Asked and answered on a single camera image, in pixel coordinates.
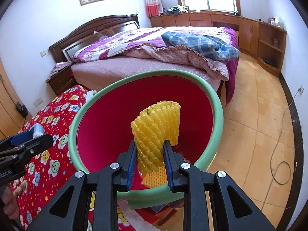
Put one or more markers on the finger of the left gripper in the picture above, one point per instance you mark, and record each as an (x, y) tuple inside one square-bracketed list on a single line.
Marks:
[(21, 138)]

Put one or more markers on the person's left hand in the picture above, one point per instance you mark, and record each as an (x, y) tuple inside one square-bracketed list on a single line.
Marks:
[(10, 208)]

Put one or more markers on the dark wooden bed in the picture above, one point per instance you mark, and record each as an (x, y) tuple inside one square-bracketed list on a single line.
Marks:
[(98, 74)]

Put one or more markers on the purple patterned quilt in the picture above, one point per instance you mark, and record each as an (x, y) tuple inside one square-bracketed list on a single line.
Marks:
[(147, 43)]

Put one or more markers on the yellow foam fruit net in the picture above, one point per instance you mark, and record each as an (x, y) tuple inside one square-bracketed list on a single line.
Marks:
[(151, 128)]

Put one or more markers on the red smiley flower blanket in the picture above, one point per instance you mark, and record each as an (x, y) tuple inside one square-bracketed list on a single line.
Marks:
[(48, 149)]

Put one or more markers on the wooden wardrobe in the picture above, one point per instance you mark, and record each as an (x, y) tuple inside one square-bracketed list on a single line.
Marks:
[(11, 120)]

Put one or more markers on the clothes on window cabinet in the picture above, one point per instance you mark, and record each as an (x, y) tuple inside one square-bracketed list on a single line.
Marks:
[(176, 10)]

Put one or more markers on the cloth on nightstand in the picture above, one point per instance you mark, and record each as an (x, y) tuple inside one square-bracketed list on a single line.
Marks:
[(57, 68)]

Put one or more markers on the red basin green rim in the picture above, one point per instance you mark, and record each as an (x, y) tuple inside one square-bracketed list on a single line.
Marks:
[(200, 126)]

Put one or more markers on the wall power socket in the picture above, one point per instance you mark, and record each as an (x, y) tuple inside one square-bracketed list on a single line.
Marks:
[(37, 102)]

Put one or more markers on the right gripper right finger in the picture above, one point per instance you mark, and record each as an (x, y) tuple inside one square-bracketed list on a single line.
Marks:
[(231, 208)]

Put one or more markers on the wall light switch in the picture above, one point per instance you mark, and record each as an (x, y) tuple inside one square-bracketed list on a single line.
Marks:
[(43, 53)]

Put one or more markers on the dark wooden nightstand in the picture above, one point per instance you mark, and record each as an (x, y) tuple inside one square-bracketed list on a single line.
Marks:
[(62, 80)]

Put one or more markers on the blue plaid blanket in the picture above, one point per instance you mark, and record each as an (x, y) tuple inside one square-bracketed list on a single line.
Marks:
[(206, 45)]

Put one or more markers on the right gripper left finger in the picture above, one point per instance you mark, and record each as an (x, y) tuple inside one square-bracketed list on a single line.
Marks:
[(69, 207)]

